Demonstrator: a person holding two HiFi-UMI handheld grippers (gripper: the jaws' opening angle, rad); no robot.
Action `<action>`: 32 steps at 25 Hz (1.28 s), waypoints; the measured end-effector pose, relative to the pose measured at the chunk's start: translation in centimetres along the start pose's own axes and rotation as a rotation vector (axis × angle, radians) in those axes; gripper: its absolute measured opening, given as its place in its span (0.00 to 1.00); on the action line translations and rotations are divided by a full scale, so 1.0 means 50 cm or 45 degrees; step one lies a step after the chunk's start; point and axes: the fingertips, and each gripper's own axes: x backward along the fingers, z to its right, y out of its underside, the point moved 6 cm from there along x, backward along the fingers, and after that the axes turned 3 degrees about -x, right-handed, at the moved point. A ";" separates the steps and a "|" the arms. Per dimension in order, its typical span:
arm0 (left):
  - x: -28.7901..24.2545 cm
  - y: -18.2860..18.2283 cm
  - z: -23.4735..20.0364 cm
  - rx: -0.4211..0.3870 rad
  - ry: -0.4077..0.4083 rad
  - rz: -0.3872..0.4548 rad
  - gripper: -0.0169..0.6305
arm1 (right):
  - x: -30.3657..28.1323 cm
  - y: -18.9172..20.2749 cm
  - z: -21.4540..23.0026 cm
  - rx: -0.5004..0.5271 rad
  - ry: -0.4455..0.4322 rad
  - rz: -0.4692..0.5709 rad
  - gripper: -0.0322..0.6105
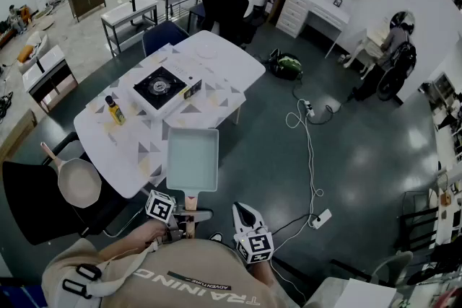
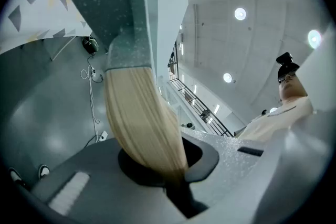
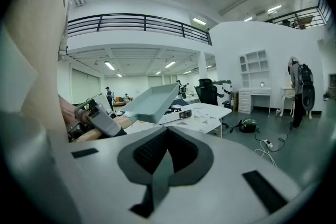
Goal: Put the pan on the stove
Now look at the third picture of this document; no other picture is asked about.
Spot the white vanity table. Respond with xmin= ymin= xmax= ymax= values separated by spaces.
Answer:
xmin=278 ymin=86 xmax=296 ymax=118

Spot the black balcony railing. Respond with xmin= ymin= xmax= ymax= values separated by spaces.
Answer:
xmin=264 ymin=0 xmax=331 ymax=31
xmin=67 ymin=13 xmax=213 ymax=46

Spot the orange sofa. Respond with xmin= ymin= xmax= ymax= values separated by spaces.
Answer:
xmin=114 ymin=96 xmax=134 ymax=106

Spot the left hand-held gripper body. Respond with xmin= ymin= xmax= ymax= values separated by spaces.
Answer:
xmin=67 ymin=92 xmax=118 ymax=143

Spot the black cable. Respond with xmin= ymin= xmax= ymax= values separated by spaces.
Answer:
xmin=222 ymin=123 xmax=295 ymax=153

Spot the person's left hand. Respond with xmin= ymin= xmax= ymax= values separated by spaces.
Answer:
xmin=58 ymin=95 xmax=90 ymax=127

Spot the white cable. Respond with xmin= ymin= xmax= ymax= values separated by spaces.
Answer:
xmin=254 ymin=140 xmax=279 ymax=167

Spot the black office chair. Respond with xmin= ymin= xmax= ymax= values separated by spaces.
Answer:
xmin=194 ymin=78 xmax=232 ymax=110

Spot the white microwave oven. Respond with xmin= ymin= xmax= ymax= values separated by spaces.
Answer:
xmin=157 ymin=106 xmax=194 ymax=125

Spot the person's beige shirt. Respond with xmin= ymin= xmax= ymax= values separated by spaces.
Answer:
xmin=2 ymin=0 xmax=79 ymax=137

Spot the white desk with drawers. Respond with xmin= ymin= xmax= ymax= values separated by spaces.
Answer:
xmin=237 ymin=87 xmax=272 ymax=116

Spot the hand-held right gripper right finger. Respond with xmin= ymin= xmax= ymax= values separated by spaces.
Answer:
xmin=167 ymin=125 xmax=214 ymax=187

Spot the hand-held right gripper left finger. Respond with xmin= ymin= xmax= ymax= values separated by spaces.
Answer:
xmin=117 ymin=126 xmax=168 ymax=184

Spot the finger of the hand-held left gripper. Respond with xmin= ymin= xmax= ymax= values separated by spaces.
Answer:
xmin=87 ymin=108 xmax=128 ymax=138

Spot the white shelf unit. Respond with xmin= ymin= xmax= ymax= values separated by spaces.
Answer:
xmin=238 ymin=49 xmax=270 ymax=89

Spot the triangle patterned table mat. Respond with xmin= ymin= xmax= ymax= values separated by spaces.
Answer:
xmin=128 ymin=103 xmax=224 ymax=134

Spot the white black machine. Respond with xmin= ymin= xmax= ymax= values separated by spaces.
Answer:
xmin=212 ymin=80 xmax=234 ymax=103

